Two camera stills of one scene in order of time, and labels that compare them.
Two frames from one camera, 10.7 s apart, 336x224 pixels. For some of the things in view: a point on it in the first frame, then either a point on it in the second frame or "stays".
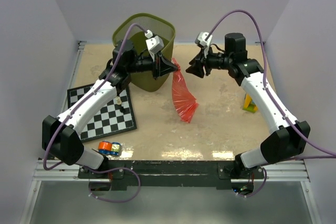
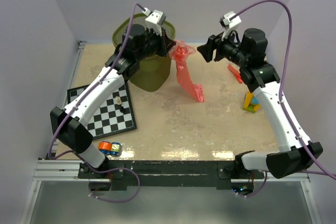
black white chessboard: x=118 y=117 stays
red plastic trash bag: x=184 y=97 to x=179 y=50
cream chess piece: x=118 y=100 stays
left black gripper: x=161 y=67 to x=165 y=42
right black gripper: x=196 y=68 to x=207 y=50
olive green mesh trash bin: x=145 y=80 stays
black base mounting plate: x=168 y=174 stays
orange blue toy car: x=109 y=148 stays
